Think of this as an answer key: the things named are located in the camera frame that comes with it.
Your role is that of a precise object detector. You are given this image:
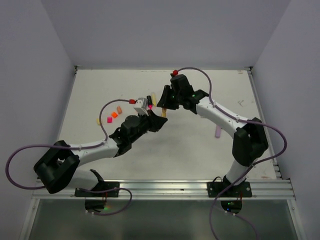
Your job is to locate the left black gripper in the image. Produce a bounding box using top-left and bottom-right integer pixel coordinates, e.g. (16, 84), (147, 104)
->
(129, 109), (168, 144)

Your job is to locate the pastel yellow highlighter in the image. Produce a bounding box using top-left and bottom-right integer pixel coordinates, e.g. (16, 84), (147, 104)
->
(161, 108), (167, 118)

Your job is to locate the black neon pink highlighter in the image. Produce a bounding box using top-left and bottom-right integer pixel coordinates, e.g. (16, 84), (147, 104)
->
(146, 95), (153, 110)

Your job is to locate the pastel orange highlighter cap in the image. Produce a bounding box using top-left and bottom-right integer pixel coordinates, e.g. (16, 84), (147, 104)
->
(116, 106), (123, 115)

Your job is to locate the neon orange highlighter cap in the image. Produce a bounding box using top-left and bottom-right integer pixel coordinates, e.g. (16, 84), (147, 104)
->
(111, 112), (118, 119)

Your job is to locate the neon pink highlighter cap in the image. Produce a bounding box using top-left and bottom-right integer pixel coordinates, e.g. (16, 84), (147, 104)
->
(106, 116), (113, 123)

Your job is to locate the pastel pink highlighter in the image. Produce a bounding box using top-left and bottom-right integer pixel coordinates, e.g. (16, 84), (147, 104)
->
(214, 125), (222, 139)

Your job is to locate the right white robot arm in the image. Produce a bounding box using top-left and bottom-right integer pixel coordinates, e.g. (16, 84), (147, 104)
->
(157, 73), (269, 197)

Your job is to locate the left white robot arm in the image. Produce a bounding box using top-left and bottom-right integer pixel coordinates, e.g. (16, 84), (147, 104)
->
(33, 110), (167, 197)

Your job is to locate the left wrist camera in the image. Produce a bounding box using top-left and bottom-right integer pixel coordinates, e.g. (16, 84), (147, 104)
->
(133, 97), (148, 115)

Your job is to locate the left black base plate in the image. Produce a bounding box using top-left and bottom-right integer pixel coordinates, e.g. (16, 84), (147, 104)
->
(74, 169), (120, 214)

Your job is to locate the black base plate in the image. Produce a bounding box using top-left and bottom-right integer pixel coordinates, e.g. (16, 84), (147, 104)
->
(74, 169), (120, 214)
(206, 176), (253, 214)

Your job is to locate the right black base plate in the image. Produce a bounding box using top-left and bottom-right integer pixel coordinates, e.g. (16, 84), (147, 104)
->
(206, 176), (253, 214)

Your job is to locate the aluminium rail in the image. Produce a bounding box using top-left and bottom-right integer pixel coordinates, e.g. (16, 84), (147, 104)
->
(32, 179), (295, 200)

